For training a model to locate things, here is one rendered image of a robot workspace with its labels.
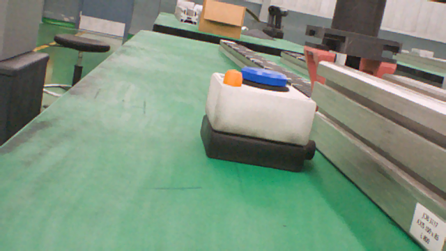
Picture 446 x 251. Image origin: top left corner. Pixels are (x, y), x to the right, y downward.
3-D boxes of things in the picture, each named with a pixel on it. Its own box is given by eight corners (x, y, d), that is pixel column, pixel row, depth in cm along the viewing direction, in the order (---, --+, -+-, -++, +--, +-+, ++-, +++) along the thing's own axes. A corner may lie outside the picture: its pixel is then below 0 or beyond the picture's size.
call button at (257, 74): (234, 85, 52) (239, 63, 52) (278, 93, 53) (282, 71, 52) (240, 92, 48) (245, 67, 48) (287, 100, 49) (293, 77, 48)
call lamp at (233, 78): (221, 81, 48) (224, 67, 47) (240, 84, 48) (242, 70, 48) (224, 84, 46) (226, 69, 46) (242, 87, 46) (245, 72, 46)
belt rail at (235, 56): (218, 49, 177) (220, 39, 177) (231, 51, 178) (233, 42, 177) (288, 107, 84) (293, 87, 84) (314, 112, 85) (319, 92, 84)
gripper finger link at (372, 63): (383, 126, 69) (402, 47, 68) (325, 116, 68) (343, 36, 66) (363, 116, 76) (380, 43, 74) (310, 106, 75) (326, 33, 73)
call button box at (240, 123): (198, 134, 55) (212, 68, 54) (299, 151, 56) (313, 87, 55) (206, 157, 47) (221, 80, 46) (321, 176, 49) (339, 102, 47)
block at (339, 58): (316, 71, 169) (324, 38, 167) (353, 78, 171) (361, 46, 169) (327, 76, 159) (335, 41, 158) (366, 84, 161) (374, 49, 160)
